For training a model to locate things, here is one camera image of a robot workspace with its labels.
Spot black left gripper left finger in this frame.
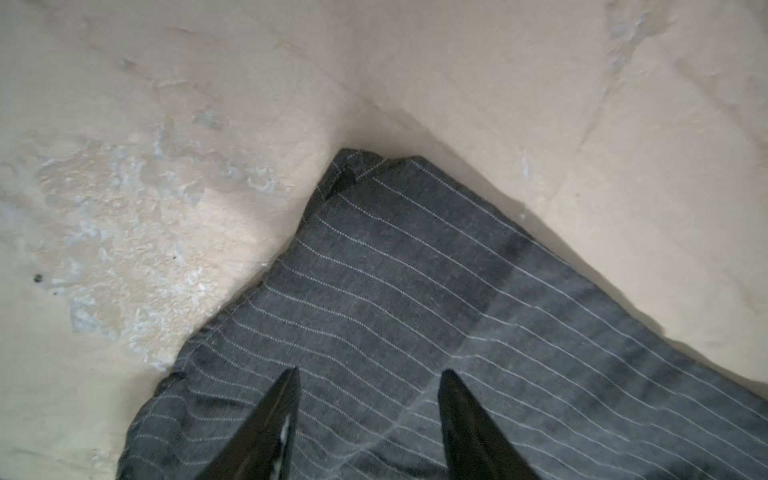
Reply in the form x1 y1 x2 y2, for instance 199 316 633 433
197 367 301 480

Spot grey pinstriped long sleeve shirt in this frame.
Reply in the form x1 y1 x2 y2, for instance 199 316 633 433
117 149 767 479

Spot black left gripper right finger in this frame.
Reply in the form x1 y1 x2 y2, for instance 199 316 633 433
438 369 540 480

